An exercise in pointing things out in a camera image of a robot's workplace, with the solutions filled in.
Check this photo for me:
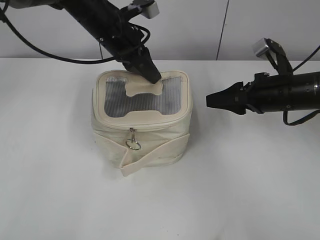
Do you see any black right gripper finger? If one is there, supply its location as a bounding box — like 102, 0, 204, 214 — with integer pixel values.
206, 82, 244, 102
206, 96, 246, 115

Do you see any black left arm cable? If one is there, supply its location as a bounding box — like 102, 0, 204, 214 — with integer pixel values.
0, 4, 152, 64

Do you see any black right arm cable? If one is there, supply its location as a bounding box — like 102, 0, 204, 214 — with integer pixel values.
282, 44, 320, 126

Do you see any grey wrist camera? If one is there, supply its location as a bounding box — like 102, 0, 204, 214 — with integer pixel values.
252, 37, 293, 76
127, 0, 160, 19

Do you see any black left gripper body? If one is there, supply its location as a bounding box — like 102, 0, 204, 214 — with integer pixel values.
96, 22, 148, 63

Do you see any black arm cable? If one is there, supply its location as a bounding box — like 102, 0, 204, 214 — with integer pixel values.
0, 4, 152, 64
282, 44, 320, 126

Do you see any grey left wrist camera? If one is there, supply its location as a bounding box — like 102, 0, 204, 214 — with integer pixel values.
127, 0, 160, 19

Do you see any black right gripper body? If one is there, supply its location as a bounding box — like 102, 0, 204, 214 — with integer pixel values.
233, 72, 272, 115

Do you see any silver zipper pull ring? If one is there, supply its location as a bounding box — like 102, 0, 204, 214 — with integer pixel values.
124, 127, 142, 152

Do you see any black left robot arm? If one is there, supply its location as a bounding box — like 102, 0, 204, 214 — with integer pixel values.
0, 0, 161, 84

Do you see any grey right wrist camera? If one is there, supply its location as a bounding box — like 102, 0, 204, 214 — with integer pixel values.
252, 37, 293, 76

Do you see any cream fabric zipper bag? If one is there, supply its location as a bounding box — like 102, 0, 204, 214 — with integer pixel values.
91, 70, 193, 176

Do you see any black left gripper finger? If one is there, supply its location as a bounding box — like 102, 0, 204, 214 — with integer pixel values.
122, 57, 150, 81
136, 47, 161, 84

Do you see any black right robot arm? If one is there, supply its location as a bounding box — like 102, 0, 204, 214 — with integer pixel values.
206, 72, 320, 115

